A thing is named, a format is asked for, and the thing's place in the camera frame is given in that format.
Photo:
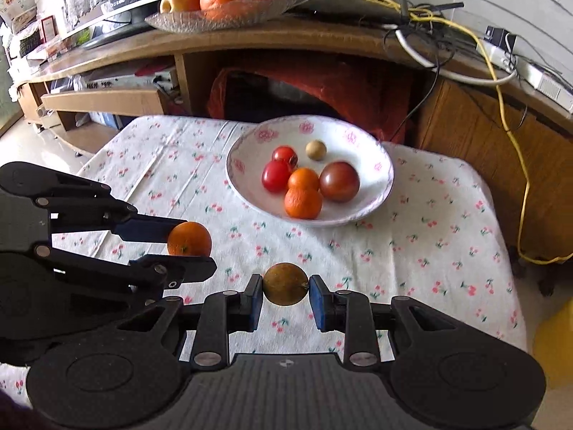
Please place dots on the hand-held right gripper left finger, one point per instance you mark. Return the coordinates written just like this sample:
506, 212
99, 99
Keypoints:
254, 302

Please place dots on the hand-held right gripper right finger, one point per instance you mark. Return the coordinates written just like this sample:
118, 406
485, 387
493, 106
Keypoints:
318, 302

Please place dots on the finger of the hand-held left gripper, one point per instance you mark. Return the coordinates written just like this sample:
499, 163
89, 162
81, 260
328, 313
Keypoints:
179, 268
152, 229

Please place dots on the small tangerine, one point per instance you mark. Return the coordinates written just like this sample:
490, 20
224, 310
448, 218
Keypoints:
303, 178
189, 239
303, 204

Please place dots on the large tan longan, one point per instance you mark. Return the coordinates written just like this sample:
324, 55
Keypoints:
285, 284

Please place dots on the dark purple tomato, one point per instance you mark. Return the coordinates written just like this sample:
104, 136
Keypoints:
339, 181

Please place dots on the red tomato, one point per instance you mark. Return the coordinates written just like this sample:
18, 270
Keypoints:
285, 156
276, 175

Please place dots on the white floral plate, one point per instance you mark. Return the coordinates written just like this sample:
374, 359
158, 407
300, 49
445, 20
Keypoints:
374, 179

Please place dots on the small tan longan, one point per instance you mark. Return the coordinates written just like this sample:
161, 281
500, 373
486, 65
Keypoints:
316, 149

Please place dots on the cherry print tablecloth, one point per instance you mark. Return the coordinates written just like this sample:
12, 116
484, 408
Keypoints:
403, 242

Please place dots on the silver media player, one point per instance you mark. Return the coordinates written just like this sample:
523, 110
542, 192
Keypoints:
130, 81

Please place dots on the red plastic bag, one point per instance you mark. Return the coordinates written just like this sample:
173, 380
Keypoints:
358, 94

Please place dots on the red framed picture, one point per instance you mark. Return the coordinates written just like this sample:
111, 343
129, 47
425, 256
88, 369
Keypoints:
49, 28

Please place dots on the glass fruit dish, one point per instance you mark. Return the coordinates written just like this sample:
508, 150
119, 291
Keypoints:
250, 11

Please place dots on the printed cardboard box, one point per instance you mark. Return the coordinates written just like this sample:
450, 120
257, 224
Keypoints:
18, 6

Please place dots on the white power strip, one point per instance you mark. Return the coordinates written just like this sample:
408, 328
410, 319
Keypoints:
515, 65

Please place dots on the white electronic box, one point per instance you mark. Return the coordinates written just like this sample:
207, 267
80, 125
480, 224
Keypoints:
555, 92

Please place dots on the black power adapter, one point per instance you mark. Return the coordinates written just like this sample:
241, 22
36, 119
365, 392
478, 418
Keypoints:
499, 36

